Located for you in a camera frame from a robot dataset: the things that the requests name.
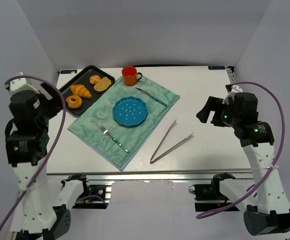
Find orange striped croissant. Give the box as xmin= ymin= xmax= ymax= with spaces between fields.
xmin=70 ymin=84 xmax=92 ymax=99

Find metal serving tongs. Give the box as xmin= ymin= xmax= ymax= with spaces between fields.
xmin=149 ymin=119 xmax=194 ymax=165

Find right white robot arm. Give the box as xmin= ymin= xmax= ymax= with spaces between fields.
xmin=196 ymin=83 xmax=290 ymax=236

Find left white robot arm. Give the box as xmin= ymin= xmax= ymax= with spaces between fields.
xmin=5 ymin=75 xmax=70 ymax=240

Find small round bread roll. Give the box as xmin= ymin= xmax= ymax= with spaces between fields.
xmin=89 ymin=75 xmax=101 ymax=86

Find seeded bread slice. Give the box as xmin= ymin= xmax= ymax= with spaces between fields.
xmin=94 ymin=77 xmax=112 ymax=93

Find right table logo sticker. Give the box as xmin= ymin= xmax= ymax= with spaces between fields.
xmin=208 ymin=65 xmax=226 ymax=71

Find green patterned placemat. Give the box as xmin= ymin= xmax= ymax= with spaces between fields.
xmin=68 ymin=76 xmax=180 ymax=171

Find blue dotted plate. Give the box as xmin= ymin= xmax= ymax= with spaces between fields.
xmin=112 ymin=96 xmax=148 ymax=127

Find orange enamel mug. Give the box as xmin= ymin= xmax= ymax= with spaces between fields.
xmin=122 ymin=66 xmax=143 ymax=86

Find glazed ring donut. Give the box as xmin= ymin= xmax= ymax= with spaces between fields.
xmin=66 ymin=95 xmax=83 ymax=109

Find fork with teal handle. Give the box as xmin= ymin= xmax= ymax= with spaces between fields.
xmin=99 ymin=125 xmax=129 ymax=153

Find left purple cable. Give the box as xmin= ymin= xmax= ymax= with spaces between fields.
xmin=0 ymin=75 xmax=67 ymax=240

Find knife with teal handle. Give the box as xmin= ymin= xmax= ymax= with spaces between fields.
xmin=135 ymin=87 xmax=168 ymax=107

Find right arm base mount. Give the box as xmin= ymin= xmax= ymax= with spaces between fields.
xmin=188 ymin=173 xmax=235 ymax=212

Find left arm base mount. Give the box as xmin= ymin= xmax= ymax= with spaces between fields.
xmin=56 ymin=174 xmax=109 ymax=209

